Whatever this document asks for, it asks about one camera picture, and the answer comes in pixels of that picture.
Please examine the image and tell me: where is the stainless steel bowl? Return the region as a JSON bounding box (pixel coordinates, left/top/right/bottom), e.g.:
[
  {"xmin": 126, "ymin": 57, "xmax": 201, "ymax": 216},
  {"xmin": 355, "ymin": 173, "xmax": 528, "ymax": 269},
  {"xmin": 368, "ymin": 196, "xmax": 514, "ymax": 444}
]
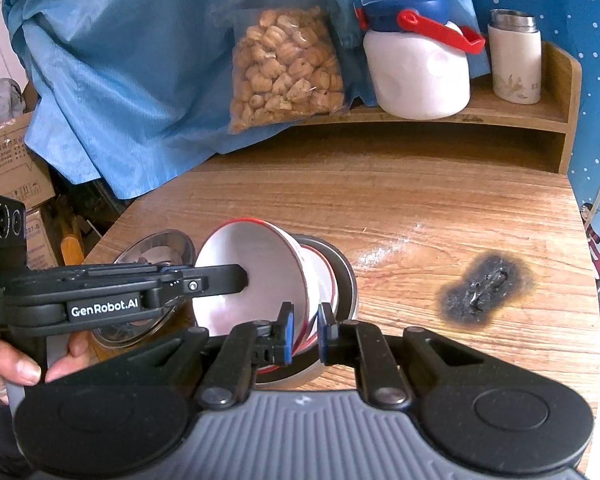
[{"xmin": 251, "ymin": 233, "xmax": 362, "ymax": 392}]

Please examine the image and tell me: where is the blue cloth garment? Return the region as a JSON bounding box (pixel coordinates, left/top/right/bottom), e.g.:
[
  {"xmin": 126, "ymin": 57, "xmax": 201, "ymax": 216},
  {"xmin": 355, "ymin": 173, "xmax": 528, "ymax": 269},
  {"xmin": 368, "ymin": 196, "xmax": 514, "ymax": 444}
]
[{"xmin": 2, "ymin": 0, "xmax": 481, "ymax": 202}]

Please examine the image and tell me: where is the small cardboard box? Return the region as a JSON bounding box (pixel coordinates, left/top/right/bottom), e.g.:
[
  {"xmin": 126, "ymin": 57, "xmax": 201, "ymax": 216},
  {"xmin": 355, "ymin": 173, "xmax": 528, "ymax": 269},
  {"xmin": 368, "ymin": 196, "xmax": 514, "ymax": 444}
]
[{"xmin": 24, "ymin": 206, "xmax": 62, "ymax": 272}]

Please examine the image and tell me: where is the blue starry wall poster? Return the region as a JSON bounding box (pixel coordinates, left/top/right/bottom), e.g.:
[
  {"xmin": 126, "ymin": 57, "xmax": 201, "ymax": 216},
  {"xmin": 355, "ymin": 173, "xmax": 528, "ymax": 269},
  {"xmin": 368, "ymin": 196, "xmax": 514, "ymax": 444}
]
[{"xmin": 459, "ymin": 0, "xmax": 600, "ymax": 282}]

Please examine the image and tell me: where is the white bottle with blue lid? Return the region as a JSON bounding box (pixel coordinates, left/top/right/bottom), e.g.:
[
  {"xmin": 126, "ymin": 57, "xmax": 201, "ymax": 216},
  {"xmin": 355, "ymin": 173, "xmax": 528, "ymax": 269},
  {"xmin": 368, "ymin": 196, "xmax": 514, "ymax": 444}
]
[{"xmin": 353, "ymin": 0, "xmax": 486, "ymax": 121}]

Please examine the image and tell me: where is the wooden desk shelf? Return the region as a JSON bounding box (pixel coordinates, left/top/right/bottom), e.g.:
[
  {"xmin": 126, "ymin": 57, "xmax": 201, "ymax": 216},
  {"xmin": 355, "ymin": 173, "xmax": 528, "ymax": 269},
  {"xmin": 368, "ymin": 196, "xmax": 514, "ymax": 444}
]
[{"xmin": 298, "ymin": 39, "xmax": 584, "ymax": 177}]

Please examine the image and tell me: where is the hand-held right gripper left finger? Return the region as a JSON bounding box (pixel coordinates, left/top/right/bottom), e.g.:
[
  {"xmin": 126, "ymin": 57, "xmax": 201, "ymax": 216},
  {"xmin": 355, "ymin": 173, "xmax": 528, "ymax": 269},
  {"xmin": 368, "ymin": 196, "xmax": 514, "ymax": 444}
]
[{"xmin": 122, "ymin": 301, "xmax": 297, "ymax": 409}]

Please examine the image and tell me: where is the stainless steel plate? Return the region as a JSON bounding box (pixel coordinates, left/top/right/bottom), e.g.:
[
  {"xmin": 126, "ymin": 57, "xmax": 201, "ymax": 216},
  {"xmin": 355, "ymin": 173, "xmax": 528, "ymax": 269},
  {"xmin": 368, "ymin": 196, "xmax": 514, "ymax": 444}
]
[{"xmin": 87, "ymin": 229, "xmax": 197, "ymax": 349}]

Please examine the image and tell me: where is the person's left hand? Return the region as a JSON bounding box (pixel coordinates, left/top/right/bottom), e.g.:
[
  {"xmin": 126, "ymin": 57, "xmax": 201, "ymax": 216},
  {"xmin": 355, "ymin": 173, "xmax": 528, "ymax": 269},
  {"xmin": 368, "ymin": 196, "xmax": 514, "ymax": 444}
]
[{"xmin": 0, "ymin": 334, "xmax": 95, "ymax": 407}]

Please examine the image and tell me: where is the white bowl with red rim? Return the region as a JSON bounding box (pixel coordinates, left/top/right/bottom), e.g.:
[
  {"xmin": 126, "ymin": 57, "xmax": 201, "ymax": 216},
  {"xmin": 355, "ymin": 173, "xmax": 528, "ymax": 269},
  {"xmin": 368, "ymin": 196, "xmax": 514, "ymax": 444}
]
[
  {"xmin": 252, "ymin": 241, "xmax": 342, "ymax": 376},
  {"xmin": 192, "ymin": 217, "xmax": 318, "ymax": 362}
]

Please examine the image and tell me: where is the orange wooden handle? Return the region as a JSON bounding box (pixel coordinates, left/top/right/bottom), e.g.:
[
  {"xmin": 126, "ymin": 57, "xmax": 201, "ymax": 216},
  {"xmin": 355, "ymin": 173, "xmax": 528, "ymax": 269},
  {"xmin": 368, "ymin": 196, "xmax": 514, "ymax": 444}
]
[{"xmin": 60, "ymin": 234, "xmax": 84, "ymax": 267}]

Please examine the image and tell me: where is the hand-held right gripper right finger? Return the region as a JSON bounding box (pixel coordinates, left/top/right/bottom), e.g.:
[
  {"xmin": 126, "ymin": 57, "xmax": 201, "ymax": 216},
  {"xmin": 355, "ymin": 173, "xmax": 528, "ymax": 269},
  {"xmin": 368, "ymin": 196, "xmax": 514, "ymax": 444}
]
[{"xmin": 317, "ymin": 301, "xmax": 487, "ymax": 409}]

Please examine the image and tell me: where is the clear bag of snacks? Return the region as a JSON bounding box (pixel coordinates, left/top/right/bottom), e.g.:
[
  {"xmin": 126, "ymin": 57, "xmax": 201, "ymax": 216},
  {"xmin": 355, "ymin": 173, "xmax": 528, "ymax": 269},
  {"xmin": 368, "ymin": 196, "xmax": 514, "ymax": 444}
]
[{"xmin": 212, "ymin": 0, "xmax": 349, "ymax": 136}]

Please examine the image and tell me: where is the grey bundle on boxes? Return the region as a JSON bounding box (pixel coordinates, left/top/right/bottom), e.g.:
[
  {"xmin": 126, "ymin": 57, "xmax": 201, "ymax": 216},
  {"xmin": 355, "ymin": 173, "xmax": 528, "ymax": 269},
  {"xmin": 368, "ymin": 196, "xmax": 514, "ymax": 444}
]
[{"xmin": 0, "ymin": 77, "xmax": 29, "ymax": 127}]

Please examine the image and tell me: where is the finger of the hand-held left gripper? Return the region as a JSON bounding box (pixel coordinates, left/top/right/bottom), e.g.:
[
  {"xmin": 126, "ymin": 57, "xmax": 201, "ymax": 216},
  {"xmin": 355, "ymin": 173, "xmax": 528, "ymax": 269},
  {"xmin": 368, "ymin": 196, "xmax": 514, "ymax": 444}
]
[
  {"xmin": 68, "ymin": 258, "xmax": 183, "ymax": 282},
  {"xmin": 152, "ymin": 264, "xmax": 250, "ymax": 307}
]

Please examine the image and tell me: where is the large cardboard box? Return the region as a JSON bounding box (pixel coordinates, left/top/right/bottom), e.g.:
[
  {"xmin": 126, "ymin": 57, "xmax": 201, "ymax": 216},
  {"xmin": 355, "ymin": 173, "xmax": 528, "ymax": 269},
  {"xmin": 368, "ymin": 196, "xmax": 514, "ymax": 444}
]
[{"xmin": 0, "ymin": 111, "xmax": 57, "ymax": 212}]

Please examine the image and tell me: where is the white thermos cup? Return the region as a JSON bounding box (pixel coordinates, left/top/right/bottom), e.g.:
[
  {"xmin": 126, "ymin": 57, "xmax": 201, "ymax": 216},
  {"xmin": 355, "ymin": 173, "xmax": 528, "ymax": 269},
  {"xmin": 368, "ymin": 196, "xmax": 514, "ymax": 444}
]
[{"xmin": 487, "ymin": 8, "xmax": 544, "ymax": 106}]

